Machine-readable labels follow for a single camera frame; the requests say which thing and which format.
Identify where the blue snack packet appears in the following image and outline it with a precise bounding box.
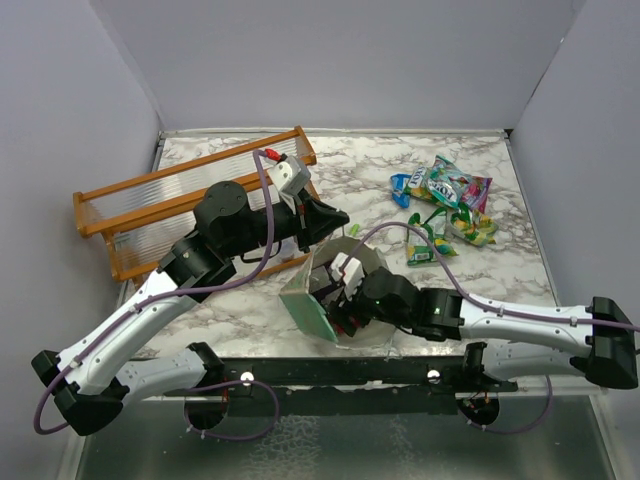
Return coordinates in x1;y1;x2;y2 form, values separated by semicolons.
390;174;411;209

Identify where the green skittles snack bag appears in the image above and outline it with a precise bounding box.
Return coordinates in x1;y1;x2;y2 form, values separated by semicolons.
405;207;458;267

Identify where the purple snack bag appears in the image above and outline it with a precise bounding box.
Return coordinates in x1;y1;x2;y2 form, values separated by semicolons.
461;176;493;213

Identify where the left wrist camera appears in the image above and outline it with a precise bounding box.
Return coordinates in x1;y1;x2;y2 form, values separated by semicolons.
268;156;311;198

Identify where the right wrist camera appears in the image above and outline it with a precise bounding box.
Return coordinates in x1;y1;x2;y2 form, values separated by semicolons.
329;252;365;301

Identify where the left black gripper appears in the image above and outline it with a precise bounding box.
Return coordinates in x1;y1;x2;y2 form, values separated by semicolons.
224;187;350;259

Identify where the red blue snack bag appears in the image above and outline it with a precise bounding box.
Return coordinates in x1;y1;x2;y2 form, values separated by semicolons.
427;155;473;209

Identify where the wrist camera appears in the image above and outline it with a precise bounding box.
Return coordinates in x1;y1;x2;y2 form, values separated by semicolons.
268;156;311;198
329;252;365;301

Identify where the small clear plastic cup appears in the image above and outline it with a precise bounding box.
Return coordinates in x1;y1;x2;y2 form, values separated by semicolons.
277;243;297;263

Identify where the green paper bag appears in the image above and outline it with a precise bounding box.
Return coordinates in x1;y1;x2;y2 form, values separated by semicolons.
279;236;396;356

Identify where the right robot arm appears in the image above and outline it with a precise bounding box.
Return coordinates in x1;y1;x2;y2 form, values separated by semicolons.
313;267;639;391

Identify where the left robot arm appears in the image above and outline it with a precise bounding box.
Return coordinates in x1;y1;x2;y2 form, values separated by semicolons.
31;181;349;436

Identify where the yellow green snack bag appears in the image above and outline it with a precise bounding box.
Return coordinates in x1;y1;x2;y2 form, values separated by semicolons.
402;166;438;204
447;204;499;247

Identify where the orange wooden rack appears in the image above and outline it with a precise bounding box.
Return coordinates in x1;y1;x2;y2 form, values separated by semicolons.
73;126;316;285

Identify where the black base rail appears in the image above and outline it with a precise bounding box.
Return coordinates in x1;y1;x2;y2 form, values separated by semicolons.
168;347;517;417

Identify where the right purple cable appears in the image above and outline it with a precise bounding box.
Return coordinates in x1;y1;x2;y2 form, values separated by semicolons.
339;222;640;334

